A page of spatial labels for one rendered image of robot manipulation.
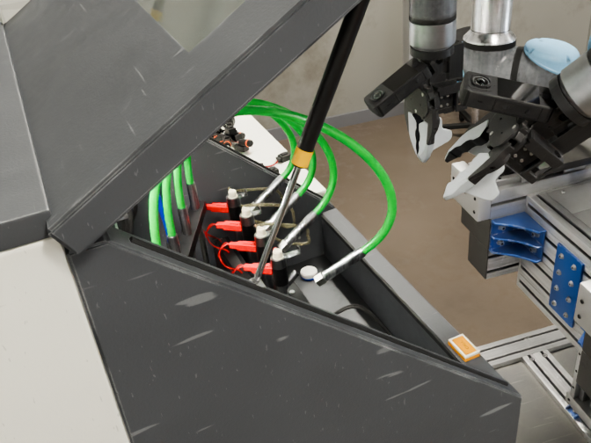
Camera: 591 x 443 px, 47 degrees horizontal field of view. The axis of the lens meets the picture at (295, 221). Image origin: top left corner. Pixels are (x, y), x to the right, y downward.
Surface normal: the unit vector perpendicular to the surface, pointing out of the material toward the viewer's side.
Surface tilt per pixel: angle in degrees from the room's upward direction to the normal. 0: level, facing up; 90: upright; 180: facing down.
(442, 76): 90
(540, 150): 103
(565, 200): 0
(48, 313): 90
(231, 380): 90
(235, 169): 90
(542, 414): 0
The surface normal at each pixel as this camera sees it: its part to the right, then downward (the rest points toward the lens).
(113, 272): 0.40, 0.47
